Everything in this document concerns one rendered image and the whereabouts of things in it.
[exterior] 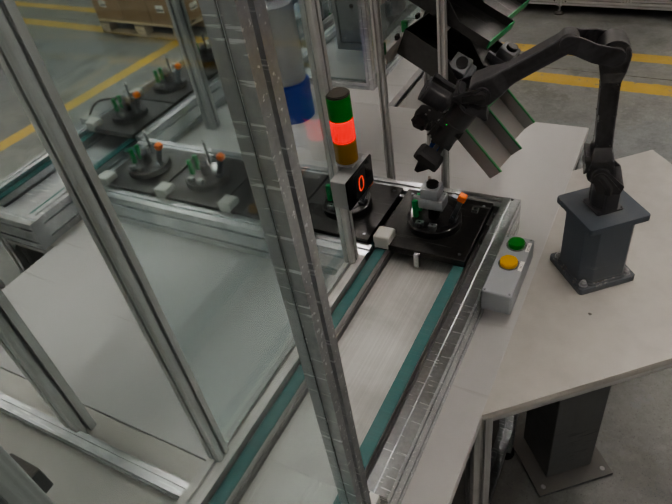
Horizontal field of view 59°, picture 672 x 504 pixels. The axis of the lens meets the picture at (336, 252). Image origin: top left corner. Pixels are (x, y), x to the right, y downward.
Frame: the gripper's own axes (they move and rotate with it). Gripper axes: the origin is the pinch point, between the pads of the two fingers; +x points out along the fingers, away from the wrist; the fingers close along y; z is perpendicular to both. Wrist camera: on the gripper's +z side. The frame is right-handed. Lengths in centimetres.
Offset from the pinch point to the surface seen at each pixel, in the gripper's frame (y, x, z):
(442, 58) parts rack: -19.1, -10.5, 11.2
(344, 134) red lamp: 21.0, -7.7, 17.1
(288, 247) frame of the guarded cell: 84, -51, 9
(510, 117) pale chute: -46.5, 7.6, -14.5
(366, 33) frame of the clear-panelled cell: -85, 40, 42
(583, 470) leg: -2, 67, -107
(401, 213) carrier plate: -0.9, 21.7, -4.6
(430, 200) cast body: 2.1, 9.2, -7.5
